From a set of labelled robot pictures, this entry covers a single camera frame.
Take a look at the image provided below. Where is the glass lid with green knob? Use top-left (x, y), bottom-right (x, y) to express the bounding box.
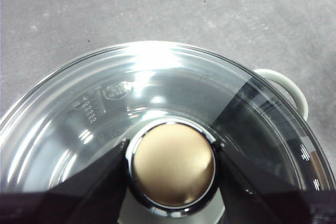
top-left (0, 40), bottom-right (336, 224)

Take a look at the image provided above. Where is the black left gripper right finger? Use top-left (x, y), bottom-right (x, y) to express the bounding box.
top-left (215, 143), bottom-right (336, 224)

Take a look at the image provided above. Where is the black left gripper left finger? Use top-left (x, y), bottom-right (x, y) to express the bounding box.
top-left (0, 139), bottom-right (131, 224)

